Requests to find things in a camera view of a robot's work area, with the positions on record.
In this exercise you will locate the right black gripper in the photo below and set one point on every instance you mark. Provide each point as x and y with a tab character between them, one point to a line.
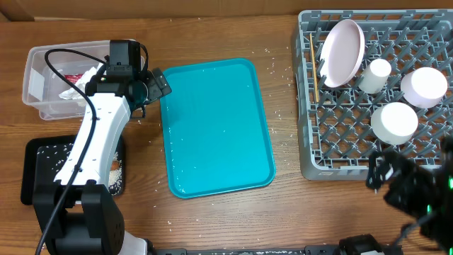
413	180

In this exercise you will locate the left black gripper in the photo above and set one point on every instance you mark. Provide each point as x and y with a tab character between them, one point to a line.
154	91

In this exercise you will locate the red snack wrapper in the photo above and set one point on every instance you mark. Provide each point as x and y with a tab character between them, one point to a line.
73	78

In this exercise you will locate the brown carrot stick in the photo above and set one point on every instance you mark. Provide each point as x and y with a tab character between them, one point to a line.
115	165

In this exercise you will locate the white bowl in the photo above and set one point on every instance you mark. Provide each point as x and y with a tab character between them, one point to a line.
424	87

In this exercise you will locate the small white cup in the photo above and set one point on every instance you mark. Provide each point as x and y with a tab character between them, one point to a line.
375	76

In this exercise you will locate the large white plate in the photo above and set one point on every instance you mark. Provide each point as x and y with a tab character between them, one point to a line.
342	53

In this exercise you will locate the wooden chopstick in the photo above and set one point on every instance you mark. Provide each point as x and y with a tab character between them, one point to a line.
313	62

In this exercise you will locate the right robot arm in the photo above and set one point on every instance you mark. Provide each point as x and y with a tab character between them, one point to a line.
423	194

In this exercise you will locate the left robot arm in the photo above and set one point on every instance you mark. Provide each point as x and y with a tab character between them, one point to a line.
76	212

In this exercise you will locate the grey dishwasher rack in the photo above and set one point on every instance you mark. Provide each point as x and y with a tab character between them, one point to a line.
335	134

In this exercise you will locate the white rice pile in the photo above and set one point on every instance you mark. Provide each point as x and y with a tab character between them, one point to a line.
51	158

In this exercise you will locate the teal serving tray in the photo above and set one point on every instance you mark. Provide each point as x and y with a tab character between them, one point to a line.
216	137

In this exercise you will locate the black plastic tray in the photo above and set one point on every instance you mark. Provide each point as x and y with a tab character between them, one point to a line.
28	182

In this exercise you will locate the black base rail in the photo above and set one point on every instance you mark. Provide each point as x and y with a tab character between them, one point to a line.
325	249

